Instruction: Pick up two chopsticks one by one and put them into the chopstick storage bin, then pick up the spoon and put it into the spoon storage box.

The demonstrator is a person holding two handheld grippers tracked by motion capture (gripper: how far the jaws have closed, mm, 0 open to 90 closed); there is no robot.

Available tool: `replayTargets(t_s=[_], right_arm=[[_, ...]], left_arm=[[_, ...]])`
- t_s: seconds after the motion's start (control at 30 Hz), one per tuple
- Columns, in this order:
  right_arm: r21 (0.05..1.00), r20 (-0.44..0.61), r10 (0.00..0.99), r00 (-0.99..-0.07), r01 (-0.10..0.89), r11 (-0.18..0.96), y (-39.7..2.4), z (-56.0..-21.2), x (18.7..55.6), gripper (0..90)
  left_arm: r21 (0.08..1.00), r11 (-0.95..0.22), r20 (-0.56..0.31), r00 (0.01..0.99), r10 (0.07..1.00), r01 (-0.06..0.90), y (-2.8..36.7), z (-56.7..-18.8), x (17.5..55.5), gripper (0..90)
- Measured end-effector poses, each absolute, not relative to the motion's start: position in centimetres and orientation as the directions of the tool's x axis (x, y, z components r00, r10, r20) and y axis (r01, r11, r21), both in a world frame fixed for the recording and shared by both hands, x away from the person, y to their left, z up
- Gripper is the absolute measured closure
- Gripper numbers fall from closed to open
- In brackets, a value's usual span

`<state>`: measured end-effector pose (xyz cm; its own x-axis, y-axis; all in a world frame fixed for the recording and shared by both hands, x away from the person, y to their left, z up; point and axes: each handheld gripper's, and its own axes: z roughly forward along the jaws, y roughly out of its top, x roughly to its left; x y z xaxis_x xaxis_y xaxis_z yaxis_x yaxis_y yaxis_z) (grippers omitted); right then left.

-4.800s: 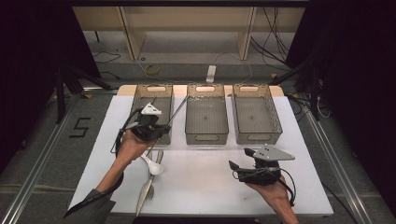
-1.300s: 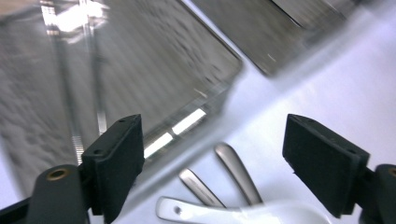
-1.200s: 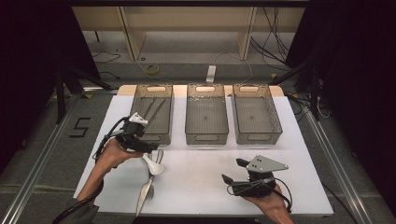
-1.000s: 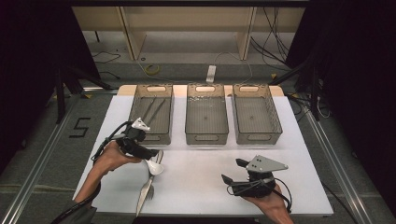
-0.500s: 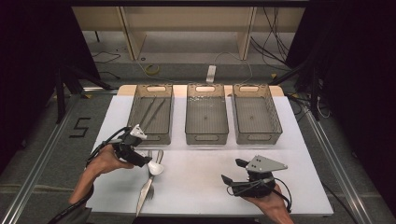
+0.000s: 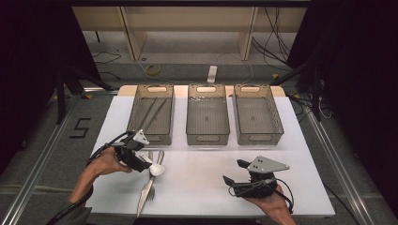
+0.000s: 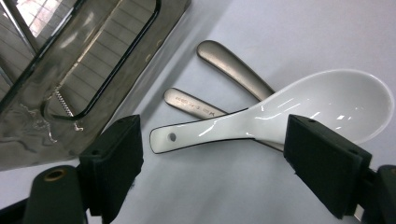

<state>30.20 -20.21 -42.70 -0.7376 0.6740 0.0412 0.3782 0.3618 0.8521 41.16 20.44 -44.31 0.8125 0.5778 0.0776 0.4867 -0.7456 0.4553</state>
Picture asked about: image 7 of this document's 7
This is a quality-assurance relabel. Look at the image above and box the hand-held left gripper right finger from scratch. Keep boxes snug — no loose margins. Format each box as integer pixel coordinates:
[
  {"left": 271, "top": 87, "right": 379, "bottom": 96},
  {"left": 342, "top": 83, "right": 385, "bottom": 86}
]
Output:
[{"left": 283, "top": 113, "right": 374, "bottom": 220}]

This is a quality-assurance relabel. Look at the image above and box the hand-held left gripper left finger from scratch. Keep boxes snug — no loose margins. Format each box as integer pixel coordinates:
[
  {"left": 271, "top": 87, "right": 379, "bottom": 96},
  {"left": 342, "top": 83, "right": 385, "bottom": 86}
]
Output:
[{"left": 78, "top": 114, "right": 145, "bottom": 224}]

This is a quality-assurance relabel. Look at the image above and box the white ceramic spoon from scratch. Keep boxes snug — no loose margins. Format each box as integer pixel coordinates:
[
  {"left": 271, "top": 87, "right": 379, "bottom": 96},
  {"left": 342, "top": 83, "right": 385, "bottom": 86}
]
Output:
[{"left": 148, "top": 68, "right": 395, "bottom": 155}]

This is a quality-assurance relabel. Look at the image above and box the smoky clear plastic bin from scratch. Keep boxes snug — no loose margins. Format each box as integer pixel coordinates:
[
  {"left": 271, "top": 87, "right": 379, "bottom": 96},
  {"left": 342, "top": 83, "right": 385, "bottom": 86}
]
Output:
[{"left": 0, "top": 0, "right": 192, "bottom": 172}]

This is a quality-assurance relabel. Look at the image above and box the silver metal spoon handle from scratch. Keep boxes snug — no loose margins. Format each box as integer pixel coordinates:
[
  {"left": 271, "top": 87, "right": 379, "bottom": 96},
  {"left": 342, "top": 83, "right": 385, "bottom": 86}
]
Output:
[{"left": 196, "top": 39, "right": 276, "bottom": 102}]

